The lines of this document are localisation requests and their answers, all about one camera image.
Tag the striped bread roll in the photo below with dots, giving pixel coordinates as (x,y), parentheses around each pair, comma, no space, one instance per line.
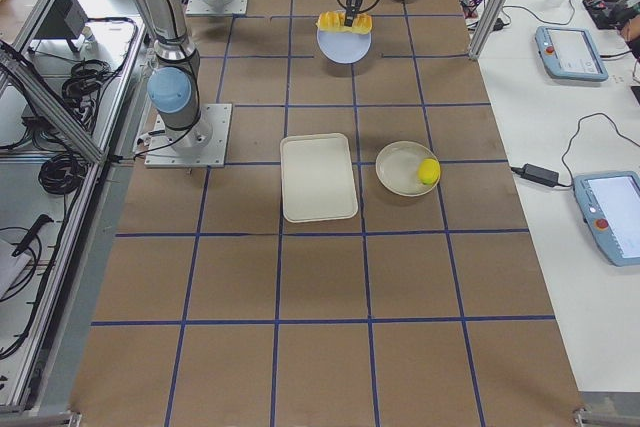
(337,22)

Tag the blue plate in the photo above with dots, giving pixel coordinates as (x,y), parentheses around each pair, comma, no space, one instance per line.
(343,47)

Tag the white plate with lemon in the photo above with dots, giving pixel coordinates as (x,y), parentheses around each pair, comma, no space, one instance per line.
(397,165)

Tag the white rectangular tray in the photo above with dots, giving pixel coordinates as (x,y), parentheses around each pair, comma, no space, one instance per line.
(317,179)

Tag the yellow lemon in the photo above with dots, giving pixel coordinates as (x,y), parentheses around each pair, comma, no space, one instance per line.
(429,171)

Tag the blue teach pendant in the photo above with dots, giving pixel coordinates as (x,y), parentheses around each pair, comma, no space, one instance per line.
(570,54)

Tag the black power adapter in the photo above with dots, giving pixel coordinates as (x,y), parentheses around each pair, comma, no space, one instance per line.
(539,175)

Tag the aluminium frame post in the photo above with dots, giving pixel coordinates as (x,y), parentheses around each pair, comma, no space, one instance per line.
(495,2)

